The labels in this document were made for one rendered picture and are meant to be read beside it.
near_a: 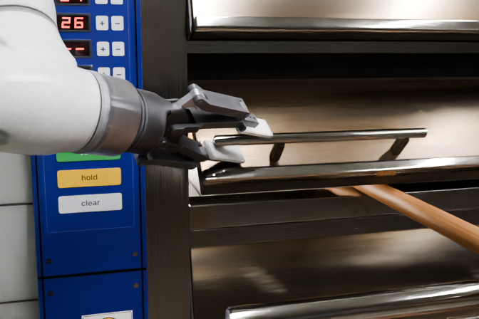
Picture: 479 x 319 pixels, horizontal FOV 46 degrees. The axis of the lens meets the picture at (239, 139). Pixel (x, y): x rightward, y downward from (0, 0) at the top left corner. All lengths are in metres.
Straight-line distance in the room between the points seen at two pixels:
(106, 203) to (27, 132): 0.33
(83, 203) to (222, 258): 0.26
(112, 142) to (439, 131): 0.58
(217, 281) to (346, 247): 0.24
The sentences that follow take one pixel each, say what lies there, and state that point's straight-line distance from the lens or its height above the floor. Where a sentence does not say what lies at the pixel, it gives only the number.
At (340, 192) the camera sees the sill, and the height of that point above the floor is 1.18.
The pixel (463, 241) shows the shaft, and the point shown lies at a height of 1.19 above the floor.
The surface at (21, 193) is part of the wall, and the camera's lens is 0.90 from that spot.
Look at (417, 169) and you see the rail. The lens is 0.91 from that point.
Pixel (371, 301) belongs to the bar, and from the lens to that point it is 0.62.
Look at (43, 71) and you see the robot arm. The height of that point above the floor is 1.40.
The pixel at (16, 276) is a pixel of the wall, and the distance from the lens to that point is 0.94.
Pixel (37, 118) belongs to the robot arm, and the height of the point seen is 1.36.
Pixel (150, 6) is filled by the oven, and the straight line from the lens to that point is 0.87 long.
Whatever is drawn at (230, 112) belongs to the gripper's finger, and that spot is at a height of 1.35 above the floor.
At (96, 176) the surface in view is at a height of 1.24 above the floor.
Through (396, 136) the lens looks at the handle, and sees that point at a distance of 0.88.
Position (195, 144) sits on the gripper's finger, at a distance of 0.77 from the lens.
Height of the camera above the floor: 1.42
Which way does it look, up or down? 9 degrees down
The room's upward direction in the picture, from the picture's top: straight up
